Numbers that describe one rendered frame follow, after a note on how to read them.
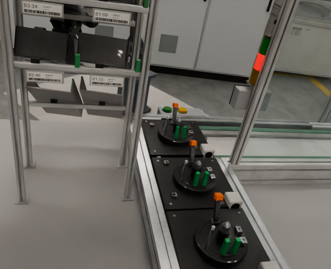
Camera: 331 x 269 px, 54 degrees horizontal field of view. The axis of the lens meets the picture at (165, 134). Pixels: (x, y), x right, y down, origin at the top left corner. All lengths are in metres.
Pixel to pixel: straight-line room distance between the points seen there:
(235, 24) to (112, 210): 3.55
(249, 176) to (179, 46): 3.15
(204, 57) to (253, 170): 3.22
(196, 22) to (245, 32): 0.65
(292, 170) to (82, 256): 0.84
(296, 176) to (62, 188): 0.88
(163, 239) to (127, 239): 0.14
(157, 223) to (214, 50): 3.61
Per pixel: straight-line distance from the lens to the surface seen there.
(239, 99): 1.08
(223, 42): 4.35
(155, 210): 0.95
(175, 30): 4.18
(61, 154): 1.27
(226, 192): 1.02
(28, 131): 1.14
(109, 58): 0.88
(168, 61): 4.30
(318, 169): 1.43
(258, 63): 1.06
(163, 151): 1.15
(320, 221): 1.30
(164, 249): 0.87
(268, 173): 1.30
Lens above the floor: 1.63
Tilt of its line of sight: 32 degrees down
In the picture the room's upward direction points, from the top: 11 degrees clockwise
